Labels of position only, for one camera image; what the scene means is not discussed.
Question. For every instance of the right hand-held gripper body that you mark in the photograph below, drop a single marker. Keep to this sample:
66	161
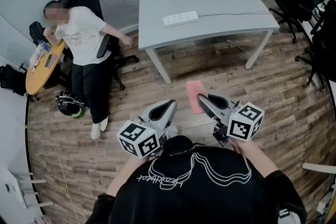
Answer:
244	123

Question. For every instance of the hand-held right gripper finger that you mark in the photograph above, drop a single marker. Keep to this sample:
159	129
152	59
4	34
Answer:
224	97
208	107

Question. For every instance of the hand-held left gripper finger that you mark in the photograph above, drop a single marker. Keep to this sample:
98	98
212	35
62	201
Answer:
172	112
157	105

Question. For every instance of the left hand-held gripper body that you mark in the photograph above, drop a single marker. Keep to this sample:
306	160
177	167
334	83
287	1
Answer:
137	139

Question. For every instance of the pink cloth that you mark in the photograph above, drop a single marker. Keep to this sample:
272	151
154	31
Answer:
193	91

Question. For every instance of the white power strip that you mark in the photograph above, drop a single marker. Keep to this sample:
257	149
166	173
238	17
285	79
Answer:
181	19

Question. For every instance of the person's left forearm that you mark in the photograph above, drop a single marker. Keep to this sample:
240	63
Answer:
123	175

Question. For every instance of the person's right forearm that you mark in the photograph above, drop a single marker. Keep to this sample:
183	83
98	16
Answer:
252	157

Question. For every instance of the white table leg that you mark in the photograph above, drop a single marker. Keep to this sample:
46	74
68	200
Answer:
158	65
258	49

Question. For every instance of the black helmet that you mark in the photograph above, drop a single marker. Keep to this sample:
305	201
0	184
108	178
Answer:
68	105

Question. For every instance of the person's black printed shirt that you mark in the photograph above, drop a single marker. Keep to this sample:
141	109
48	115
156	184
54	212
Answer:
197	204

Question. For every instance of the black mesh office chair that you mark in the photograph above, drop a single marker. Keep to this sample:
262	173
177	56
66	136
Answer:
302	0
325	47

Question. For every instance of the round yellow wooden table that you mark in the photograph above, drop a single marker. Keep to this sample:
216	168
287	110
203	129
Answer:
42	76

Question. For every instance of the purple phone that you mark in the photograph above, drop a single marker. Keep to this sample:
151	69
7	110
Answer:
51	61

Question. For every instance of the white wooden rack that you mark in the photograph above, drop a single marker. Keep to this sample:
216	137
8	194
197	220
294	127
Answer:
29	186

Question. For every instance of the clear plastic water bottle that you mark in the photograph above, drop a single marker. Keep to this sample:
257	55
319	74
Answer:
44	46

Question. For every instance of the crumpled beige rag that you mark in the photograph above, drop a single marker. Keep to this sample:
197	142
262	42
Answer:
35	59

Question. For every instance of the black swivel chair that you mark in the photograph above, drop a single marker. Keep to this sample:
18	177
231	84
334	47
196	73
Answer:
11	80
38	31

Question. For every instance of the white furniture frame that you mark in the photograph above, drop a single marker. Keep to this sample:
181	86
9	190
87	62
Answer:
317	167

